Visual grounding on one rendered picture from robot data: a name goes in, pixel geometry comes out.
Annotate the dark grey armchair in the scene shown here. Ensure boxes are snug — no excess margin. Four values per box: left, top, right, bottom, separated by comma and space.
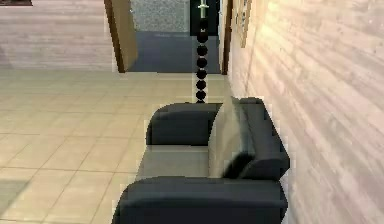
111, 95, 291, 224

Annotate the dark framed wall picture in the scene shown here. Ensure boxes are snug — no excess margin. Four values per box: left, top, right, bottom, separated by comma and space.
0, 0, 34, 7

